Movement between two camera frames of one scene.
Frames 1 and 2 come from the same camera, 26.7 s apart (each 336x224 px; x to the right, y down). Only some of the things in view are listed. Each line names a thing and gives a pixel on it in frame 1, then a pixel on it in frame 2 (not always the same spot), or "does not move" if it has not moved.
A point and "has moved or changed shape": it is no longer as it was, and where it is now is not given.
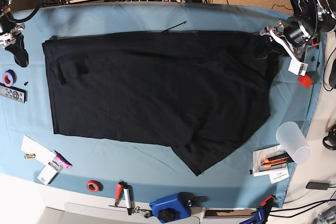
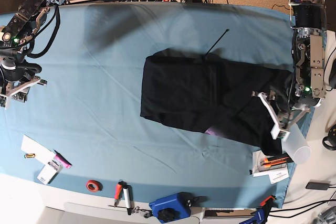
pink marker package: (64, 161) does not move
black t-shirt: (201, 93) has moved or changed shape
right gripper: (277, 31) to (283, 119)
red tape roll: (94, 186) does not move
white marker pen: (127, 200) does not move
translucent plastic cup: (291, 135) does not move
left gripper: (17, 48) to (19, 89)
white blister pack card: (50, 172) does not move
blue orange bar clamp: (262, 213) does not move
